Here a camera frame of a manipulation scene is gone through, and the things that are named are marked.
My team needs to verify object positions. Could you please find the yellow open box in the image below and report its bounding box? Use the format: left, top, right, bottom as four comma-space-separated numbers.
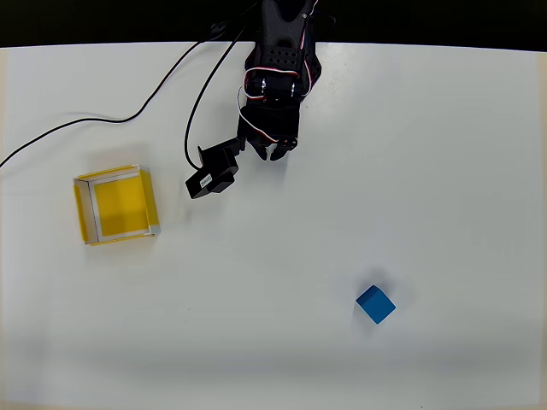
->
73, 164, 162, 248

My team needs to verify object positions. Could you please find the black cable with plug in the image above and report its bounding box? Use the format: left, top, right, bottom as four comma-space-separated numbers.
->
0, 21, 230, 168

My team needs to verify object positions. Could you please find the black gripper-mounted camera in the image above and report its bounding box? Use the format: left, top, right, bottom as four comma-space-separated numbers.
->
185, 136, 246, 201

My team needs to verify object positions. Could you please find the white and red servo wire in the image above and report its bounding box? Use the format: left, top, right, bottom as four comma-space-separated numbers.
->
237, 0, 321, 145

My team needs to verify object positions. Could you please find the blue cube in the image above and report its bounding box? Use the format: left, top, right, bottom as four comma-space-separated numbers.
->
355, 284, 397, 325

